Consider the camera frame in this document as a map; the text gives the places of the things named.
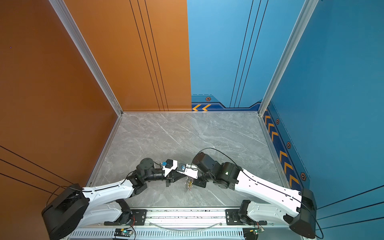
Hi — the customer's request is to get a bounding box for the white slotted cable duct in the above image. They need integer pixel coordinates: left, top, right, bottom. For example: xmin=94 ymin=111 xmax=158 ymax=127
xmin=67 ymin=228 xmax=245 ymax=240

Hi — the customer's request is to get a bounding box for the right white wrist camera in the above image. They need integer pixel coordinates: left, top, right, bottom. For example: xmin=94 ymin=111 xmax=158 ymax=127
xmin=177 ymin=163 xmax=199 ymax=179

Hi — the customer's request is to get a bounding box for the right green circuit board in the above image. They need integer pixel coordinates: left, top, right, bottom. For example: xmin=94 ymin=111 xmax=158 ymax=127
xmin=243 ymin=228 xmax=265 ymax=240

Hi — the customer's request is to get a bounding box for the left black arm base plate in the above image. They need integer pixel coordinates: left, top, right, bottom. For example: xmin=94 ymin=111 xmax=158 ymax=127
xmin=104 ymin=209 xmax=148 ymax=226

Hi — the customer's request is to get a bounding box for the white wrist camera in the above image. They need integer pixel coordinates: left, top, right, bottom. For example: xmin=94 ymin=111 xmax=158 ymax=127
xmin=161 ymin=159 xmax=178 ymax=177
xmin=177 ymin=163 xmax=199 ymax=179

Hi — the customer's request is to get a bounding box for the aluminium front rail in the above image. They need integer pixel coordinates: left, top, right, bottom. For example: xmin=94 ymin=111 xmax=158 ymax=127
xmin=77 ymin=202 xmax=289 ymax=229

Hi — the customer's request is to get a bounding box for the green circuit board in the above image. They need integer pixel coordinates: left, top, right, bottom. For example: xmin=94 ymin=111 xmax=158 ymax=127
xmin=114 ymin=228 xmax=135 ymax=240
xmin=243 ymin=228 xmax=265 ymax=240

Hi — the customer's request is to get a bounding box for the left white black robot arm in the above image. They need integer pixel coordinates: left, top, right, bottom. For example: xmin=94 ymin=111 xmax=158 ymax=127
xmin=42 ymin=158 xmax=186 ymax=240

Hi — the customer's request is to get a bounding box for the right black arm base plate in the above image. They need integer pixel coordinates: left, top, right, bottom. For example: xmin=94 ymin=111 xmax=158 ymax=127
xmin=225 ymin=209 xmax=257 ymax=226

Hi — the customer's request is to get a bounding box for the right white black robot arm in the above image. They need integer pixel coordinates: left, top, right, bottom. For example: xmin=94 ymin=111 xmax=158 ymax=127
xmin=186 ymin=152 xmax=317 ymax=239

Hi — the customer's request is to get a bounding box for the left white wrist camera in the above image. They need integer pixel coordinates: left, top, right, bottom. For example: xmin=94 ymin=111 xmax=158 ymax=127
xmin=161 ymin=159 xmax=178 ymax=177

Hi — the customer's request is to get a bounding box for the left green circuit board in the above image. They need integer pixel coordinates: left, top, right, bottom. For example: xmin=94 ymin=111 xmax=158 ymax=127
xmin=114 ymin=228 xmax=135 ymax=240

